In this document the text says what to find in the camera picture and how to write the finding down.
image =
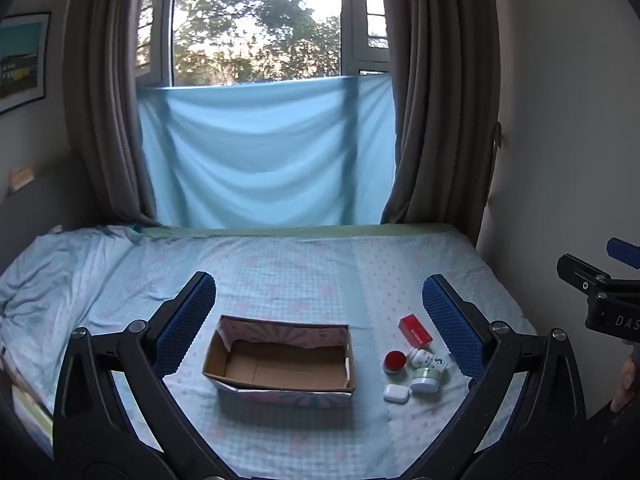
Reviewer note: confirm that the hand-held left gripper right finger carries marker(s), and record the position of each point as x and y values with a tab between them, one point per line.
452	332

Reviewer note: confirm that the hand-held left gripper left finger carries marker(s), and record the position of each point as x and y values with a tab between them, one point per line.
184	327

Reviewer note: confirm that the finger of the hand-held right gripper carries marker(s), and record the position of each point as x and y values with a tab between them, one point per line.
624	250
577	270

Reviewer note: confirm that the white pill bottle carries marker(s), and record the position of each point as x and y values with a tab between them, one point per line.
429	358

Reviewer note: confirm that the small red box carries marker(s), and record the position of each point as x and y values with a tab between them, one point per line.
416	331

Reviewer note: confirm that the jar with pale green lid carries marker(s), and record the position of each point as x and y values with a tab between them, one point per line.
426	381

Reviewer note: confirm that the small red round jar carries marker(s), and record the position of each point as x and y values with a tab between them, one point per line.
395	362

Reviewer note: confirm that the white earbuds case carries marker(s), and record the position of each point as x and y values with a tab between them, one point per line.
397	392

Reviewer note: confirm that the cardboard box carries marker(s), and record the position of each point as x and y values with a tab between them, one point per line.
280	360

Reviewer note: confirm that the person's right hand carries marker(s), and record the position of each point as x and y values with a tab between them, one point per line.
629	377

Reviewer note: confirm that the light blue checked bedsheet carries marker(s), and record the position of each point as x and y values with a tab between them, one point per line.
280	275

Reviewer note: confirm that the light blue hanging cloth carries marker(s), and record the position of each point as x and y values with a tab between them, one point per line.
265	155

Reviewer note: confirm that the grey-brown curtain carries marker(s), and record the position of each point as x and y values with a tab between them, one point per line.
110	110
440	100

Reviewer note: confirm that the small beige object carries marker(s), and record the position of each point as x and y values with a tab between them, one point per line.
22	178

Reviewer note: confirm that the framed wall picture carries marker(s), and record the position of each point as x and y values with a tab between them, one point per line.
22	60

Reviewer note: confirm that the window with grey frame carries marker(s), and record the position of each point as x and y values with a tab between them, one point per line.
365	15

